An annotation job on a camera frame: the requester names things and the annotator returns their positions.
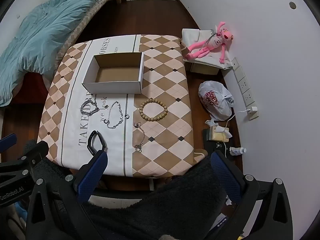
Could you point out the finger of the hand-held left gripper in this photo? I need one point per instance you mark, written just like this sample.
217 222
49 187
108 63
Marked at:
7 142
37 150

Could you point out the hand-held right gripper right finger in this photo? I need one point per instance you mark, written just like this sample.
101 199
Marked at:
226 176

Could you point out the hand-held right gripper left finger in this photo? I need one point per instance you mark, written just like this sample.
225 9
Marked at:
92 173

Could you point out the black wristband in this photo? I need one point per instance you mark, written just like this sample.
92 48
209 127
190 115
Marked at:
91 140

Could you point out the white cardboard box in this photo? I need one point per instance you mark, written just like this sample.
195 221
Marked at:
117 76

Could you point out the small white bottle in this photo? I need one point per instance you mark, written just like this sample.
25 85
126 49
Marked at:
236 151

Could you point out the black flat box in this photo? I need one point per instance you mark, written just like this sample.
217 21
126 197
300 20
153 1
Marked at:
207 142

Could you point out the tissue pack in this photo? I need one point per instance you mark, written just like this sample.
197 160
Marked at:
217 135

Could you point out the dark fleece garment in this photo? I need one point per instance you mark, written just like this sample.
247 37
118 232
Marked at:
175 205

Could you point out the white charger plug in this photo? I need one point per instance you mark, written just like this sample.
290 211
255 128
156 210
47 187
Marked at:
253 110

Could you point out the white plastic bag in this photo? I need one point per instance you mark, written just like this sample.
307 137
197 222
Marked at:
215 100

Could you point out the checkered tablecloth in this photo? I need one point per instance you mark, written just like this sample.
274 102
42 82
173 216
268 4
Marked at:
162 80

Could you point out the light blue blanket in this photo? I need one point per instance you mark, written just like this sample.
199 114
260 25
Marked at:
50 35

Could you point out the pink plush toy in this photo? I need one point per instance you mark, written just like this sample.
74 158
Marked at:
212 43

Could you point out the round wall cap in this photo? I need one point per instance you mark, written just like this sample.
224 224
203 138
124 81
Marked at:
292 5

